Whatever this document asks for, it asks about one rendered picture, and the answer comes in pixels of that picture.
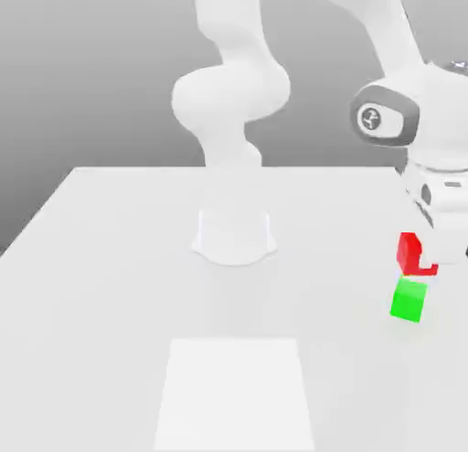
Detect small red cube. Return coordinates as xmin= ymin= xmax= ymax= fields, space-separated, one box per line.
xmin=396 ymin=231 xmax=439 ymax=277

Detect small green cube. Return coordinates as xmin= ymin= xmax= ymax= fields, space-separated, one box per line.
xmin=389 ymin=278 xmax=429 ymax=324

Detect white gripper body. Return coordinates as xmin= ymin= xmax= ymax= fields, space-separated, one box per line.
xmin=411 ymin=199 xmax=468 ymax=265

